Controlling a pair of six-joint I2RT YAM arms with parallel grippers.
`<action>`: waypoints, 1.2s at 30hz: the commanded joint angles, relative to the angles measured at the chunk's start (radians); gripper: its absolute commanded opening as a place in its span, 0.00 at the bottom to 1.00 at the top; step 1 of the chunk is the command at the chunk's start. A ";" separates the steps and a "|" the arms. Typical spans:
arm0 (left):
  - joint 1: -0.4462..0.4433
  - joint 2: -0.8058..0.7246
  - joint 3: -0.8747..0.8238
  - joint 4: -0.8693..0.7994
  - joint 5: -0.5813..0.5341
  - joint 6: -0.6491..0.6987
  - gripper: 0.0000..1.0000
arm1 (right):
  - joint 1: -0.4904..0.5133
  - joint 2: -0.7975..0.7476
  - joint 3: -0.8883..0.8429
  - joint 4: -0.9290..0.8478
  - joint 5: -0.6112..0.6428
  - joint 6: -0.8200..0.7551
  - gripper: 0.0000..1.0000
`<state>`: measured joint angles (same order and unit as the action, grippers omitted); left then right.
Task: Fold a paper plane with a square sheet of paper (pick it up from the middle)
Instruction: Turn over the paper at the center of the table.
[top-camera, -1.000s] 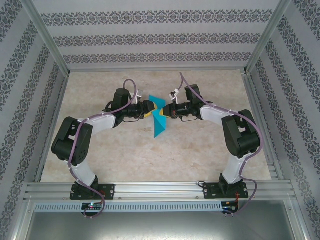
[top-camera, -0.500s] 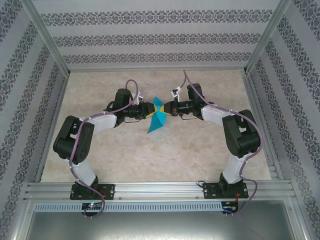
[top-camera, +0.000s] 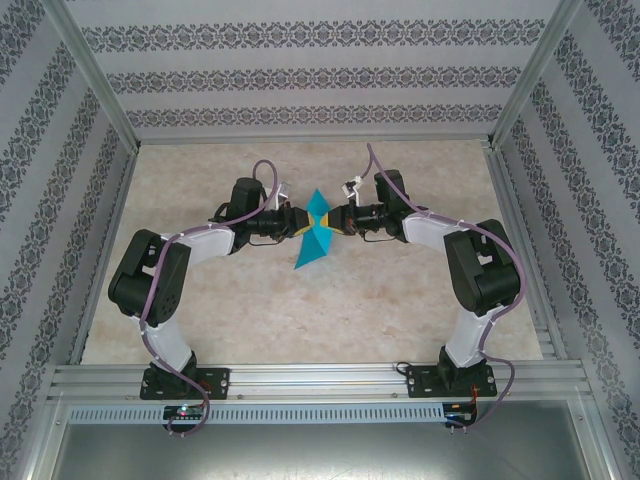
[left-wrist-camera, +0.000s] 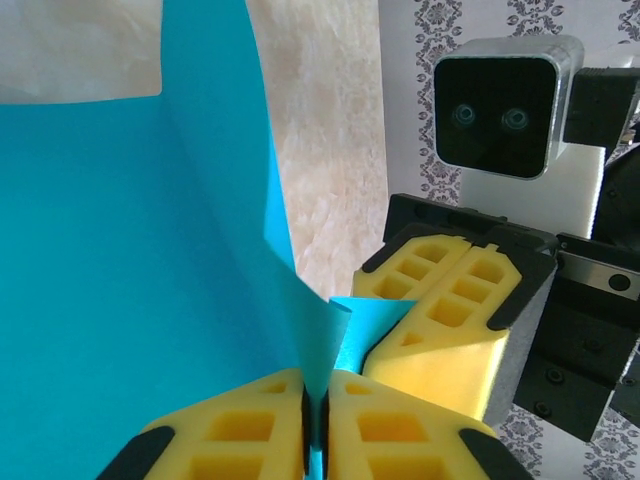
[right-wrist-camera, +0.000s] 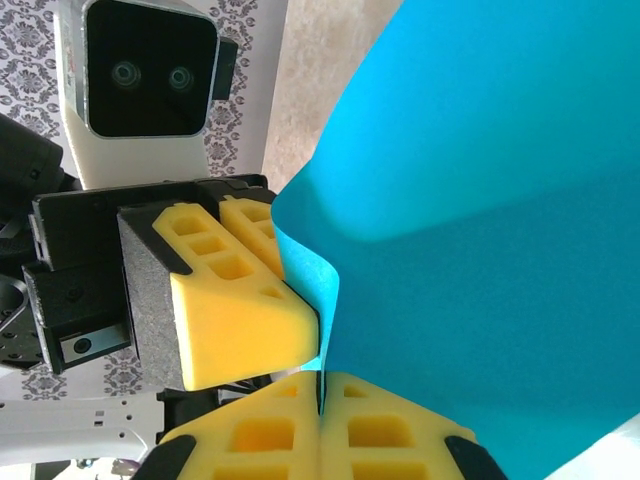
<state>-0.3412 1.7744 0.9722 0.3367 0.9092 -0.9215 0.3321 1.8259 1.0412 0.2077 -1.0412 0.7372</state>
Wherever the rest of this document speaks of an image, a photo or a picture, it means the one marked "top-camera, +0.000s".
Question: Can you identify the aluminium mounting rail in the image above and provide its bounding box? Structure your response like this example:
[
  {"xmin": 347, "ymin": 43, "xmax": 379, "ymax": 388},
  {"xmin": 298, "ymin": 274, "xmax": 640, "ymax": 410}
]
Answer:
[{"xmin": 47, "ymin": 363, "xmax": 594, "ymax": 402}]

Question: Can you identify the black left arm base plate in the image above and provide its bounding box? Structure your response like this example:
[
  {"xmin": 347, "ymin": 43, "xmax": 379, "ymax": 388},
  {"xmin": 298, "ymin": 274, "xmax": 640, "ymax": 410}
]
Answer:
[{"xmin": 139, "ymin": 367, "xmax": 232, "ymax": 401}]

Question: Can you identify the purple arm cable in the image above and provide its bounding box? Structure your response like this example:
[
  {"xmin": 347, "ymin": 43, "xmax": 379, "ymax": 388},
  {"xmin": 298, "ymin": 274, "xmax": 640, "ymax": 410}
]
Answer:
[
  {"xmin": 139, "ymin": 158, "xmax": 282, "ymax": 437},
  {"xmin": 366, "ymin": 143, "xmax": 529, "ymax": 432}
]

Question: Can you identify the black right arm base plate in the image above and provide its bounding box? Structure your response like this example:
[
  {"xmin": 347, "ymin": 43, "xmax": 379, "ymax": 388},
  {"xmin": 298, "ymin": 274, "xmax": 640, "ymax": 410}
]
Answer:
[{"xmin": 405, "ymin": 364, "xmax": 499, "ymax": 400}]

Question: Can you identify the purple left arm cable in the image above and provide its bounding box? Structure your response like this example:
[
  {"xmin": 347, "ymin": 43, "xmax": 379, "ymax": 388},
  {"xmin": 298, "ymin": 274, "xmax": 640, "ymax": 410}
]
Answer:
[{"xmin": 139, "ymin": 158, "xmax": 282, "ymax": 437}]

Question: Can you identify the aluminium frame post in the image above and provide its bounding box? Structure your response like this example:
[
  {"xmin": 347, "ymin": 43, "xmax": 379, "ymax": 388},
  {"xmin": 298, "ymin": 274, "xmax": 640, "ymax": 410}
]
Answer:
[
  {"xmin": 40, "ymin": 0, "xmax": 141, "ymax": 154},
  {"xmin": 487, "ymin": 0, "xmax": 586, "ymax": 149}
]

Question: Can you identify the aluminium table side rail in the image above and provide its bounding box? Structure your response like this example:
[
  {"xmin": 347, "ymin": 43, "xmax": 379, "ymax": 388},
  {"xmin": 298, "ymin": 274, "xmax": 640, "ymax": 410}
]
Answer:
[
  {"xmin": 482, "ymin": 144, "xmax": 571, "ymax": 361},
  {"xmin": 67, "ymin": 147, "xmax": 141, "ymax": 366}
]

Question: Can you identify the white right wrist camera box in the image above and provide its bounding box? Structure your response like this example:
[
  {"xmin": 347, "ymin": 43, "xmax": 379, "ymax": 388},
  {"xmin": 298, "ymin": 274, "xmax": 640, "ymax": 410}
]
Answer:
[{"xmin": 341, "ymin": 174, "xmax": 364, "ymax": 201}]

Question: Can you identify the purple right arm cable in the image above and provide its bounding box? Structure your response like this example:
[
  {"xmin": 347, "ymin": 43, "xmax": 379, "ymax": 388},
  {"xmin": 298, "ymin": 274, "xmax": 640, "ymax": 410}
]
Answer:
[{"xmin": 366, "ymin": 143, "xmax": 529, "ymax": 432}]

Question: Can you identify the long aluminium table edge rail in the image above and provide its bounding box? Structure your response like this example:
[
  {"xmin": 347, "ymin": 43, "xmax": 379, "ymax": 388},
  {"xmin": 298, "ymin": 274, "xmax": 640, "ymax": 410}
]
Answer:
[{"xmin": 134, "ymin": 130, "xmax": 496, "ymax": 147}]

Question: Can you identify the slotted grey cable duct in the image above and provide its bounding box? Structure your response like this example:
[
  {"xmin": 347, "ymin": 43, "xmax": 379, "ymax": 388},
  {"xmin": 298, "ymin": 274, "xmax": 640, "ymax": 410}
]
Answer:
[{"xmin": 67, "ymin": 403, "xmax": 447, "ymax": 425}]

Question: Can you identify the short aluminium frame upright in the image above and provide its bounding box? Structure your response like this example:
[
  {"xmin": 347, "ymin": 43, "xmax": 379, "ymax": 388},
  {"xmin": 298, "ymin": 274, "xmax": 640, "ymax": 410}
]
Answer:
[
  {"xmin": 19, "ymin": 394, "xmax": 69, "ymax": 480},
  {"xmin": 574, "ymin": 394, "xmax": 624, "ymax": 480}
]

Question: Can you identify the grey metal sheet panel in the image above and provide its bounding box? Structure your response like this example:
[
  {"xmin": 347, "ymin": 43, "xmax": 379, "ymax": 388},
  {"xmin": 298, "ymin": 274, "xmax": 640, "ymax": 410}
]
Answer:
[{"xmin": 29, "ymin": 422, "xmax": 614, "ymax": 480}]

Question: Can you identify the blue square paper sheet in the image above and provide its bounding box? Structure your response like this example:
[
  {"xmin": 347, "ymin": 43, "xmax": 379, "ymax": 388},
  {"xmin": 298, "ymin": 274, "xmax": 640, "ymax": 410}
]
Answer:
[{"xmin": 293, "ymin": 186, "xmax": 335, "ymax": 272}]

